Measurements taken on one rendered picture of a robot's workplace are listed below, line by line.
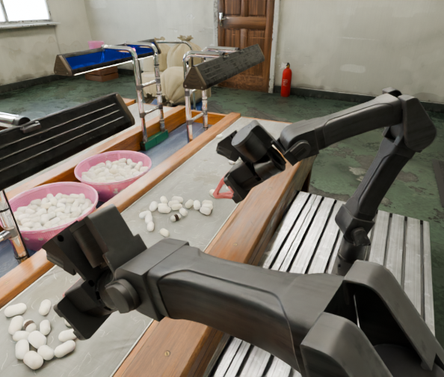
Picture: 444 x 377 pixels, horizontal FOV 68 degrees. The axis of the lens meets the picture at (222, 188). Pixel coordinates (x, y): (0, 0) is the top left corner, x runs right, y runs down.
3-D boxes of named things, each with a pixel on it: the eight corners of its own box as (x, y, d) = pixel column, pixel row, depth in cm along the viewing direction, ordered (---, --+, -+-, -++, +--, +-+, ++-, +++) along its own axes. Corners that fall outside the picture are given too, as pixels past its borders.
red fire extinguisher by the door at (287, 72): (291, 95, 508) (294, 60, 483) (287, 97, 494) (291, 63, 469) (282, 93, 513) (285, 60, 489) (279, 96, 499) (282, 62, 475)
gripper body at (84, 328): (49, 308, 44) (73, 296, 40) (102, 260, 52) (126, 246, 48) (81, 342, 45) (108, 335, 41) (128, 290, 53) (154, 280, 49)
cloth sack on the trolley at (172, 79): (214, 97, 412) (214, 66, 393) (183, 113, 355) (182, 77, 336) (177, 92, 433) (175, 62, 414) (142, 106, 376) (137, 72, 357)
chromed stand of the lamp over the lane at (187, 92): (241, 149, 154) (244, 46, 132) (224, 167, 138) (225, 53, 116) (205, 143, 161) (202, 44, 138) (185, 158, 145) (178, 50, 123)
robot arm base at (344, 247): (334, 254, 80) (365, 263, 77) (347, 213, 95) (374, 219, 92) (329, 278, 84) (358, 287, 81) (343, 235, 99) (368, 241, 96)
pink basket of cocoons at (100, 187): (167, 179, 129) (165, 157, 124) (123, 215, 108) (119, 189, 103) (113, 167, 138) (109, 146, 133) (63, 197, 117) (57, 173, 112)
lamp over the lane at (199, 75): (264, 60, 151) (265, 44, 148) (205, 90, 102) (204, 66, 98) (248, 60, 154) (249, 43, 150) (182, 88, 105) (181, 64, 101)
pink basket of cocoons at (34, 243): (115, 206, 112) (110, 182, 107) (82, 261, 89) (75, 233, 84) (39, 205, 113) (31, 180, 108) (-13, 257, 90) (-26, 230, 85)
